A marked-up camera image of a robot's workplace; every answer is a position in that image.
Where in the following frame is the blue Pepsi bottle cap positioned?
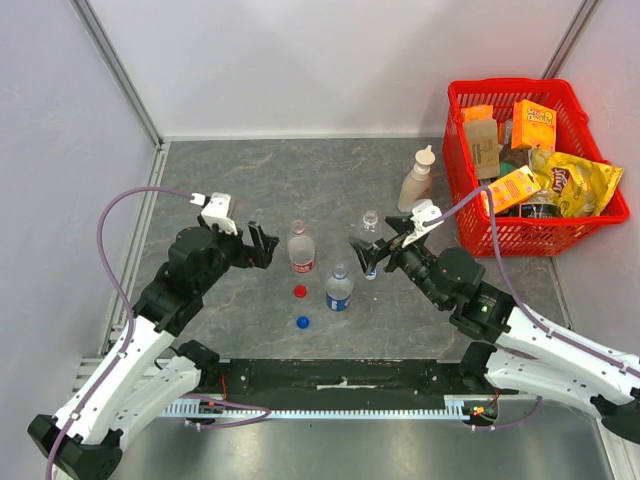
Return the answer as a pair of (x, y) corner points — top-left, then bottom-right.
(296, 316), (310, 329)

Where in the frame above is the orange Sugar Daddy box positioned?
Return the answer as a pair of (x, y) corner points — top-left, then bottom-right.
(511, 99), (557, 151)

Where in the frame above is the red plastic basket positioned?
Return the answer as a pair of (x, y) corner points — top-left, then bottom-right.
(443, 78), (630, 257)

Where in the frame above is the orange snack box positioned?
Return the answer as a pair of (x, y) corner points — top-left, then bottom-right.
(481, 166), (541, 214)

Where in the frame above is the brown cardboard box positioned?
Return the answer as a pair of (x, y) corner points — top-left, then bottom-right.
(463, 118), (500, 180)

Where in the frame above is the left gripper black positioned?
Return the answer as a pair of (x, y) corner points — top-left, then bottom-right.
(195, 213), (277, 294)

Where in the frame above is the yellow Lays chip bag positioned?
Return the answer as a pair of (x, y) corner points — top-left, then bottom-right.
(528, 148), (624, 218)

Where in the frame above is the Pepsi bottle blue label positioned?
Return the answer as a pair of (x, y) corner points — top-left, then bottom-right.
(325, 263), (354, 312)

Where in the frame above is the purple cable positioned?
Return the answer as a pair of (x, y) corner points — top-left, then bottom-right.
(429, 184), (640, 430)
(44, 187), (274, 480)

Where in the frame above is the aluminium frame rail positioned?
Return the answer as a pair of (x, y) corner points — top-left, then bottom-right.
(69, 0), (166, 149)

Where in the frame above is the dark jar in basket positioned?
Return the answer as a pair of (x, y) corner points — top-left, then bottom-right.
(508, 190), (560, 219)

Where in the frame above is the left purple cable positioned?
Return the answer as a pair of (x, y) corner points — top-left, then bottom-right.
(44, 187), (274, 480)

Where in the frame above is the clear Pocari Sweat bottle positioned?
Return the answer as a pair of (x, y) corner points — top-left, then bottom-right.
(355, 210), (383, 245)

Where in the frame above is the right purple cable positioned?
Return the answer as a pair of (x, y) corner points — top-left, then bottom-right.
(429, 184), (640, 430)

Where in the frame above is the beige nozzle bottle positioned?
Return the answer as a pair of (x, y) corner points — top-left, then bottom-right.
(397, 145), (436, 212)

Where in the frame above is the red bottle cap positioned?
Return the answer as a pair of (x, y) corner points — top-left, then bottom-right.
(294, 285), (308, 298)

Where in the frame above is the red label water bottle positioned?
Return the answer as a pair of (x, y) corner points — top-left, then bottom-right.
(287, 220), (316, 274)

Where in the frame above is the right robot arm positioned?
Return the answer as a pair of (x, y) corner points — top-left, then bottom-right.
(349, 217), (639, 443)

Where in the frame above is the small orange box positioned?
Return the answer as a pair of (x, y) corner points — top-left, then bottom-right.
(461, 104), (494, 123)

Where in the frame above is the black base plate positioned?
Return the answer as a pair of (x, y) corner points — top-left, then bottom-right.
(196, 359), (494, 409)

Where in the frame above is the slotted cable duct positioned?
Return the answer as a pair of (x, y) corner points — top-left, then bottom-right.
(159, 398), (488, 421)

